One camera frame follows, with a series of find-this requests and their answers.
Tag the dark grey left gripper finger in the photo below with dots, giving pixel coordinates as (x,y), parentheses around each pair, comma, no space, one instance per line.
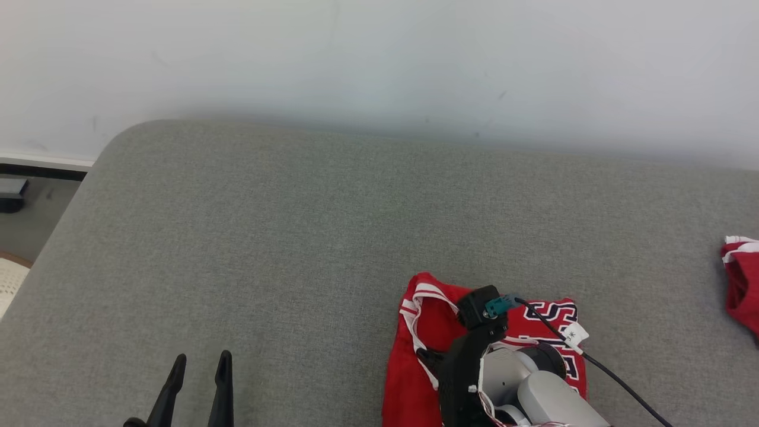
(169,391)
(222,391)

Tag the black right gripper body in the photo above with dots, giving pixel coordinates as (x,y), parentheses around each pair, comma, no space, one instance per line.
(459,379)

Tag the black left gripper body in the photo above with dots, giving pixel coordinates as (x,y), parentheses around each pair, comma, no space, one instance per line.
(135,423)

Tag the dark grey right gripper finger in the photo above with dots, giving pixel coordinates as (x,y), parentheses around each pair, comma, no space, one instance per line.
(430,357)

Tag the red and white basketball jersey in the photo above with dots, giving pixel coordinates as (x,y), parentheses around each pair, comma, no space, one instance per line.
(415,385)

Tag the red shorts with white stripe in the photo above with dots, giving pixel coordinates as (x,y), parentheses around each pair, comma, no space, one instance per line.
(744,284)

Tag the white woven basket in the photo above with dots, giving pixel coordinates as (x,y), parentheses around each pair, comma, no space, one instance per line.
(10,281)

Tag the dark box on floor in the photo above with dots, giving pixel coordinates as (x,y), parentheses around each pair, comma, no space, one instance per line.
(12,194)

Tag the white and black baseboard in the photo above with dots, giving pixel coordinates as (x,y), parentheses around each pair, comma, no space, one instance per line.
(41,166)

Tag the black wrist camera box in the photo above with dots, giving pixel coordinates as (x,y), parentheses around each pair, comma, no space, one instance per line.
(477,308)

